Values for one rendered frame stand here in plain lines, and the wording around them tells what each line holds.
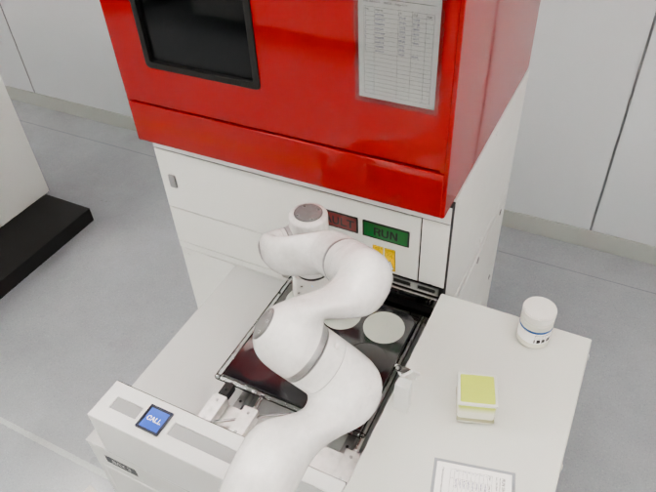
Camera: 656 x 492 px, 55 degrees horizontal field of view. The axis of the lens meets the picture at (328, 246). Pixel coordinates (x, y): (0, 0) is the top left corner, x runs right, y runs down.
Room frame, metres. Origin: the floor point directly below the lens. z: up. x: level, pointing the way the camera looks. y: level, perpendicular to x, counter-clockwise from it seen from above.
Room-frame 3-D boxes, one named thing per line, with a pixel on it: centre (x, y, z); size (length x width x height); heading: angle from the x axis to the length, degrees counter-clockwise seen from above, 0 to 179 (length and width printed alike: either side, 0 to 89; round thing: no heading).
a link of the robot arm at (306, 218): (1.03, 0.04, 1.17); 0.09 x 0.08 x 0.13; 108
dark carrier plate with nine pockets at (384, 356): (0.95, 0.02, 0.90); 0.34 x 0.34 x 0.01; 61
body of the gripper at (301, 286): (1.03, 0.04, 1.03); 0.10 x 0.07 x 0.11; 102
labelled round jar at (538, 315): (0.89, -0.44, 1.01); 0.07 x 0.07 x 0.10
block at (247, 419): (0.75, 0.20, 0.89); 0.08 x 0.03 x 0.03; 151
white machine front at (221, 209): (1.24, 0.08, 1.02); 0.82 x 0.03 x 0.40; 61
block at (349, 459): (0.63, -0.01, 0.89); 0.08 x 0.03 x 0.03; 151
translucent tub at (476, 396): (0.71, -0.27, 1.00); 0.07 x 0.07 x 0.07; 79
